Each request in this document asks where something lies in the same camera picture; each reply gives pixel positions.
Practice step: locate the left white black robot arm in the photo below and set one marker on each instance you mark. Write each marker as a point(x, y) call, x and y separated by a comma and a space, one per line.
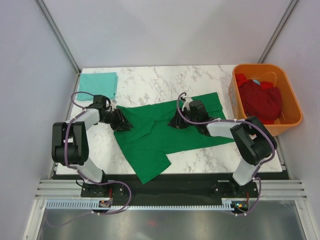
point(70, 146)

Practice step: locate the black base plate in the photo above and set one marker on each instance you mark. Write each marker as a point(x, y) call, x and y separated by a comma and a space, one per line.
point(171, 189)

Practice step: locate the white slotted cable duct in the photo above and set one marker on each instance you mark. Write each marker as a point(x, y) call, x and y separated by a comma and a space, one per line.
point(99, 205)

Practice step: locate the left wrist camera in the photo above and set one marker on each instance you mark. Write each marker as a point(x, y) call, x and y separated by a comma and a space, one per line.
point(113, 104)

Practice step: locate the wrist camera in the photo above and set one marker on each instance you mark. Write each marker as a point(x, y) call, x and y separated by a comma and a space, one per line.
point(186, 103)
point(113, 104)

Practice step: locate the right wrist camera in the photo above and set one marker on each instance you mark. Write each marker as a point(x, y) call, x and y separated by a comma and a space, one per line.
point(186, 103)

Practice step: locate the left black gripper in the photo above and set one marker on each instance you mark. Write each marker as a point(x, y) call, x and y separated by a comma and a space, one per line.
point(121, 123)

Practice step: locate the right aluminium frame post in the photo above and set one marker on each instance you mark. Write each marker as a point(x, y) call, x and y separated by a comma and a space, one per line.
point(278, 29)

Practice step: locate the dark red t shirt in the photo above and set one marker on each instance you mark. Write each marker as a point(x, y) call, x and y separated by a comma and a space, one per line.
point(262, 100)

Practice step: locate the left aluminium frame post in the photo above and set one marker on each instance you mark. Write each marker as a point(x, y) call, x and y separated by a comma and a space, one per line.
point(57, 34)

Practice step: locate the aluminium frame post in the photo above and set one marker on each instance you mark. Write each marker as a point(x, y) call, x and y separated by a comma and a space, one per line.
point(278, 29)
point(57, 34)

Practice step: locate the aluminium rail profile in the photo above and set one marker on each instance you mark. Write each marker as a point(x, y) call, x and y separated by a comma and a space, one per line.
point(270, 190)

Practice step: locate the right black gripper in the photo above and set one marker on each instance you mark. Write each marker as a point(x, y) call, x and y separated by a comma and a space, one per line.
point(176, 121)

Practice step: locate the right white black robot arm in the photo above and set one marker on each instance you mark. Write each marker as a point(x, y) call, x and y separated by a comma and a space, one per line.
point(254, 142)

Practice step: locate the bright red t shirt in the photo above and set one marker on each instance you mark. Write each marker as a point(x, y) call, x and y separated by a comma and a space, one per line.
point(242, 79)

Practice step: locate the green t shirt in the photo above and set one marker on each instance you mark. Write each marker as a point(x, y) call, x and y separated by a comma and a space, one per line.
point(151, 139)

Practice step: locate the folded teal t shirt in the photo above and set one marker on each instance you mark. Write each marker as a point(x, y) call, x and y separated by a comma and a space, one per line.
point(99, 84)

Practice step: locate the orange plastic bin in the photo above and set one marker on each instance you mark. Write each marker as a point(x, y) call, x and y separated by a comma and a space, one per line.
point(291, 114)

